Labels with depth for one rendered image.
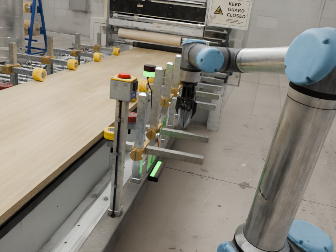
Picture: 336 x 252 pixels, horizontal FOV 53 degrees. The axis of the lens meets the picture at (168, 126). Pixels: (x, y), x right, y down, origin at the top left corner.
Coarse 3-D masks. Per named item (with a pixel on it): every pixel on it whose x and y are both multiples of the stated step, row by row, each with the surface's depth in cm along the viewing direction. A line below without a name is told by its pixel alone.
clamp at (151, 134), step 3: (159, 123) 174; (159, 126) 170; (150, 129) 165; (153, 129) 165; (156, 129) 165; (147, 132) 164; (150, 132) 163; (153, 132) 163; (156, 132) 165; (147, 135) 164; (150, 135) 164; (153, 135) 164; (150, 138) 165; (153, 138) 164; (156, 138) 166
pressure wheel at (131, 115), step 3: (129, 114) 171; (132, 114) 172; (135, 114) 172; (129, 117) 168; (132, 117) 169; (135, 117) 170; (129, 120) 169; (132, 120) 169; (135, 120) 170; (129, 129) 174; (129, 132) 175
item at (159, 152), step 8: (112, 144) 149; (128, 144) 148; (152, 152) 146; (160, 152) 146; (168, 152) 145; (176, 152) 145; (184, 152) 146; (184, 160) 144; (192, 160) 144; (200, 160) 143
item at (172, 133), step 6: (132, 126) 172; (162, 132) 170; (168, 132) 169; (174, 132) 168; (180, 132) 168; (186, 132) 169; (186, 138) 168; (192, 138) 167; (198, 138) 167; (204, 138) 166
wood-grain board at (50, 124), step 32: (96, 64) 288; (128, 64) 305; (160, 64) 324; (0, 96) 177; (32, 96) 183; (64, 96) 190; (96, 96) 197; (0, 128) 138; (32, 128) 142; (64, 128) 146; (96, 128) 150; (0, 160) 113; (32, 160) 115; (64, 160) 118; (0, 192) 96; (32, 192) 99; (0, 224) 87
